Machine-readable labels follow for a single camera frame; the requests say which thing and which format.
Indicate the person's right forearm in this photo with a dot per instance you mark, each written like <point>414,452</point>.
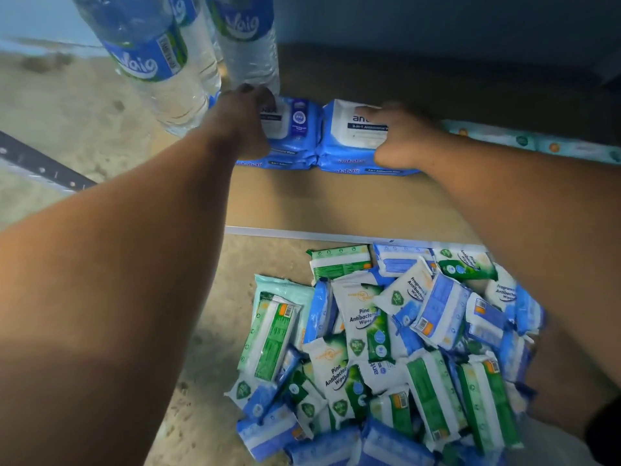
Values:
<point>533,237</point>

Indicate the clear water bottle blue label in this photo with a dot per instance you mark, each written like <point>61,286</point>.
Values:
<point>247,43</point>
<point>201,48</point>

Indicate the person's left hand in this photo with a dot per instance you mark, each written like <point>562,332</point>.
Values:
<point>237,118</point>

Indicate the person's left fingers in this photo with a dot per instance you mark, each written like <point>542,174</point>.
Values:
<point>259,99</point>

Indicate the person's left forearm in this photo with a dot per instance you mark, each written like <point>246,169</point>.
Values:
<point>111,286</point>

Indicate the blue wipes pack white label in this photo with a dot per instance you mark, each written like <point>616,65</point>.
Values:
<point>354,130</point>

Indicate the teal patterned wipes pack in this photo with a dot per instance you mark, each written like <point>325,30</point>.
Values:
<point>490,134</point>
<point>577,149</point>

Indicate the blue wipes pack purple sticker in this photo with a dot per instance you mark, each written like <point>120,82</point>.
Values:
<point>298,123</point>

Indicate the person's right fingers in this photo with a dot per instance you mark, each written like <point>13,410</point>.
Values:
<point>383,114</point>

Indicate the pile of assorted wipes packets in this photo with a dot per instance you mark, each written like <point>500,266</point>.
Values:
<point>378,354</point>

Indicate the person's right hand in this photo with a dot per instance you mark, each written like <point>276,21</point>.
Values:
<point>410,138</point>

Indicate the dark metal shelf rail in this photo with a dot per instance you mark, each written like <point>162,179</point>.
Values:
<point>39,164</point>

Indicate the white shelf edge strip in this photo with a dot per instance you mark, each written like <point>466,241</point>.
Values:
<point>315,235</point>

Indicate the flat blue wipes pack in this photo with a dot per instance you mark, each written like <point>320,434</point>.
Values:
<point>286,161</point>
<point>354,167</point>

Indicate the large clear water bottle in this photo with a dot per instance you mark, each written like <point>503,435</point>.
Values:
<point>155,58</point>

